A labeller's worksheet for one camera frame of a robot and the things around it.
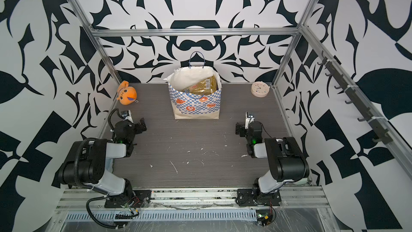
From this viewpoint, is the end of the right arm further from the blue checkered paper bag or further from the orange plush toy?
the orange plush toy

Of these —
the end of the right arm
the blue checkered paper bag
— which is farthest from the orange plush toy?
the end of the right arm

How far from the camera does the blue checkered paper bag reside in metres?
0.84

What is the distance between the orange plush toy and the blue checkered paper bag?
27cm

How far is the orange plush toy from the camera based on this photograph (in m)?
1.04
